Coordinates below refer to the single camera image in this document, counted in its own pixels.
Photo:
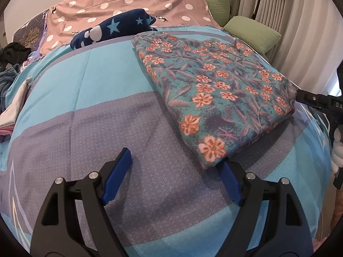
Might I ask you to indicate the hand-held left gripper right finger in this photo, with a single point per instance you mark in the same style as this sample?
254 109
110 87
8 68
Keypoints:
231 182

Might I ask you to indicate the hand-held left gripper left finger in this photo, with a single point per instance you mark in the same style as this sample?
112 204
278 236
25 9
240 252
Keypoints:
118 176

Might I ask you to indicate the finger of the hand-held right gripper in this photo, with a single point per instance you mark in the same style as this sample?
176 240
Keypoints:
310 99

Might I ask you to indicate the teal floral garment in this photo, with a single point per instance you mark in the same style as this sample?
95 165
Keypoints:
214 91

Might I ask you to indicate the person's right hand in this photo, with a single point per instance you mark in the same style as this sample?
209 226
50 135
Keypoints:
338 150

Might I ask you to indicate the blue grey striped blanket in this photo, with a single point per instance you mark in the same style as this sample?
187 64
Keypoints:
93 128

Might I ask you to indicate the large green pillow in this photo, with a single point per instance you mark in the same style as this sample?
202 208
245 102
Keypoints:
252 33

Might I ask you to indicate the cream curtain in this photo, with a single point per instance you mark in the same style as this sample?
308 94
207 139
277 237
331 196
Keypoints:
294 10

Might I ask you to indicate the pink folded cloth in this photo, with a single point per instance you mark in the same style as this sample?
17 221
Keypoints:
5 130

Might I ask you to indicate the white folded cloth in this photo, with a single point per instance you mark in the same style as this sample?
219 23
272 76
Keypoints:
13 109

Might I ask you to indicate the small green pillow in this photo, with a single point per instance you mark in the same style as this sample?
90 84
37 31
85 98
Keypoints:
218 9

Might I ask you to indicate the dark teal fleece blanket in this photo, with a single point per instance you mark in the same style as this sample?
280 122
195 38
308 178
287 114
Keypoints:
6 85

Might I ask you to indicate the navy star print blanket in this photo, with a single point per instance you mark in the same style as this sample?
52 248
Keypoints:
120 26

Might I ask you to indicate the lilac bed sheet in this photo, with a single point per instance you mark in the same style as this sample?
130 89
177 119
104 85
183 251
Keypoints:
40 46

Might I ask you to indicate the black clothing heap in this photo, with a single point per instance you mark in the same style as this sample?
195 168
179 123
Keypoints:
14 52

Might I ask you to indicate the dark gold patterned cloth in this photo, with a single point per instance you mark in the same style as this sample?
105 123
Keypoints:
32 30

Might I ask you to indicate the brown polka dot sheet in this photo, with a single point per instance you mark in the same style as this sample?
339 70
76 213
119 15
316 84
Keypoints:
134 2

